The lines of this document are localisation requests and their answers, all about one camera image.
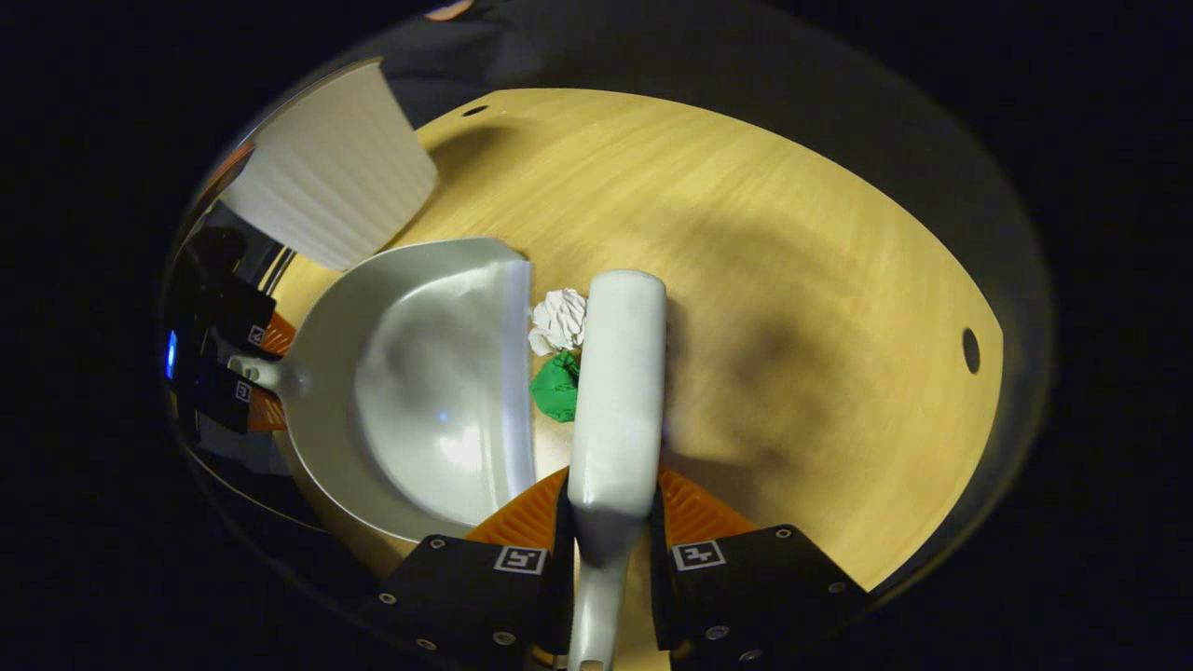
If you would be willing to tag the white ribbed garbage bin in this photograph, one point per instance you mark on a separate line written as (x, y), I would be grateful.
(326, 168)

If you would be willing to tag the white plastic dustpan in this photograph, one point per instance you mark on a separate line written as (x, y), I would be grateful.
(419, 391)

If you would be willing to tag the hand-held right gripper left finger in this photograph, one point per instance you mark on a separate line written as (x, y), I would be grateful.
(466, 587)

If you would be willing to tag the white paper ball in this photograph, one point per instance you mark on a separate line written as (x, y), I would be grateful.
(559, 321)

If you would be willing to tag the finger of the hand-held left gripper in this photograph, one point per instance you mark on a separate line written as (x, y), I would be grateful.
(244, 315)
(228, 396)

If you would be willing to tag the small white broom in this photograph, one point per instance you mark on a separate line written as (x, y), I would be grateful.
(617, 391)

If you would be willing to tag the wooden desktop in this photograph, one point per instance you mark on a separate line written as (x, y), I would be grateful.
(746, 233)

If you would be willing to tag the green paper ball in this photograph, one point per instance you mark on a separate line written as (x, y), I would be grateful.
(557, 387)

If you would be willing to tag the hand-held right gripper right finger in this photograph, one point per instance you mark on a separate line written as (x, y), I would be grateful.
(755, 582)

